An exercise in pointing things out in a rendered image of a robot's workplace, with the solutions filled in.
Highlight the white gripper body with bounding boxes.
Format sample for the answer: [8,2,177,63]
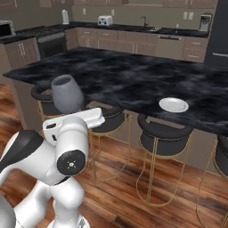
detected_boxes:
[62,107,106,130]

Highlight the white plate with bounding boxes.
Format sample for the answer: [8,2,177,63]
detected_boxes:
[158,96,190,114]

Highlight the black gold-legged bar stool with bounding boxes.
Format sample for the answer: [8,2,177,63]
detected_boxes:
[85,102,134,183]
[135,113,194,208]
[30,84,61,122]
[195,134,228,228]

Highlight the beige kitchen island base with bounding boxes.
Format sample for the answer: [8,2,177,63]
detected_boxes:
[10,78,222,175]

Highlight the beige base cupboard run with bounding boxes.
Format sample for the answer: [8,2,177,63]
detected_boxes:
[64,27,209,64]

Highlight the black stove with oven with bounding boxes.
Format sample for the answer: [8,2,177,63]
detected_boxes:
[17,26,69,60]

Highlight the beige base cupboards beside stove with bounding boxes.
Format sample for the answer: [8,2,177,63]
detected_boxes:
[0,37,41,85]

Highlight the white toaster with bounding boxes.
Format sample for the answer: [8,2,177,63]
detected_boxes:
[97,14,114,28]

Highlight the white kettle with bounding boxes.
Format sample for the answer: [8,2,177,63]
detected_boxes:
[61,9,70,26]

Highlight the beige dishwasher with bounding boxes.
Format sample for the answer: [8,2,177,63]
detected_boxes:
[155,34,185,60]

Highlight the dark sink tap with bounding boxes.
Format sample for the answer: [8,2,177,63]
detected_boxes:
[140,15,150,29]

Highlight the silver microwave oven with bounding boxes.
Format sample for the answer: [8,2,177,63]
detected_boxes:
[0,20,17,38]

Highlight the silver coffee machine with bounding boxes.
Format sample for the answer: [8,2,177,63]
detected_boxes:
[198,12,214,33]

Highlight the dark fridge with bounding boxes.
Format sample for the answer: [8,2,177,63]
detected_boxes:
[204,0,228,69]

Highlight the beige wall cupboard run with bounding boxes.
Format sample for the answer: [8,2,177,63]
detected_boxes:
[0,0,219,10]

